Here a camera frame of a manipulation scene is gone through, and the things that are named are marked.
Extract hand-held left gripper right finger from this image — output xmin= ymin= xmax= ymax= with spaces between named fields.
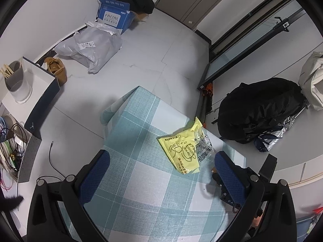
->
xmin=214 ymin=151 xmax=298 ymax=242

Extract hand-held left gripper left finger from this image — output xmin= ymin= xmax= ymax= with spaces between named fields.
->
xmin=26 ymin=149 xmax=111 ymax=242

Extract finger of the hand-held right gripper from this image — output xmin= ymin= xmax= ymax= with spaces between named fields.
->
xmin=211 ymin=166 xmax=222 ymax=186

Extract yellow bread wrapper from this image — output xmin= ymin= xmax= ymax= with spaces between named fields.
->
xmin=158 ymin=117 xmax=217 ymax=175

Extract white shoulder bag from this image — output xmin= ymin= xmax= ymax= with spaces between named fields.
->
xmin=299 ymin=52 xmax=323 ymax=110

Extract blue checked tablecloth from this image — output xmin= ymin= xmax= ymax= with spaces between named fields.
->
xmin=59 ymin=86 xmax=246 ymax=242

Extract silver folding umbrella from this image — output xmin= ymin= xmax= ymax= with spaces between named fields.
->
xmin=255 ymin=103 xmax=307 ymax=153

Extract grey speckled storage basket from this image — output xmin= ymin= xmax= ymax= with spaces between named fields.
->
xmin=0 ymin=131 xmax=42 ymax=183

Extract black backpack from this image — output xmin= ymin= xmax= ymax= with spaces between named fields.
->
xmin=217 ymin=78 xmax=307 ymax=145

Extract dark cloth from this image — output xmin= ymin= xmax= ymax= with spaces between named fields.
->
xmin=0 ymin=195 xmax=25 ymax=213

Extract orange black tool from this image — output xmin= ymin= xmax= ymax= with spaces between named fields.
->
xmin=202 ymin=82 xmax=214 ymax=99

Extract blue printed cloth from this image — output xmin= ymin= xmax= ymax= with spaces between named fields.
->
xmin=295 ymin=207 xmax=323 ymax=242

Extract green white paper bowl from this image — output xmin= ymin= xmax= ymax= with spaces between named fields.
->
xmin=0 ymin=141 xmax=14 ymax=162

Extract blue bowl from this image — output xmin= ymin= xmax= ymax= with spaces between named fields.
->
xmin=0 ymin=116 xmax=8 ymax=142

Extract white box with dark sides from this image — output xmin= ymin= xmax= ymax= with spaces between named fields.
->
xmin=1 ymin=56 xmax=61 ymax=140

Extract white utensil holder cup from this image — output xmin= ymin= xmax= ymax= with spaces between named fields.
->
xmin=4 ymin=60 xmax=33 ymax=103

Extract brown shoe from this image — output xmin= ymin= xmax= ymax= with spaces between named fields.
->
xmin=44 ymin=57 xmax=67 ymax=85

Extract grey plastic mail bag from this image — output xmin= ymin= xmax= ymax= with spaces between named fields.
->
xmin=54 ymin=21 xmax=123 ymax=74

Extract wooden chopsticks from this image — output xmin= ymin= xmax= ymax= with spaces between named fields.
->
xmin=1 ymin=64 xmax=15 ymax=79

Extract black framed glass door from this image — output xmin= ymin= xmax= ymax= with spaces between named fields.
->
xmin=197 ymin=0 xmax=314 ymax=92

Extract blue cardboard box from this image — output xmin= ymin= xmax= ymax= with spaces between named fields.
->
xmin=96 ymin=0 xmax=136 ymax=35

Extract black glass door latch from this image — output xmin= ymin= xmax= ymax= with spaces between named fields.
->
xmin=274 ymin=16 xmax=291 ymax=32

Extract grey door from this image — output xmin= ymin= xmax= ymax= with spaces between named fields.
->
xmin=154 ymin=0 xmax=255 ymax=30

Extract black cable on floor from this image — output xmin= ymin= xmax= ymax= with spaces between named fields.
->
xmin=37 ymin=141 xmax=70 ymax=182

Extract black cable bundle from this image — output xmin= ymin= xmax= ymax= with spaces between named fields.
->
xmin=5 ymin=123 xmax=27 ymax=170

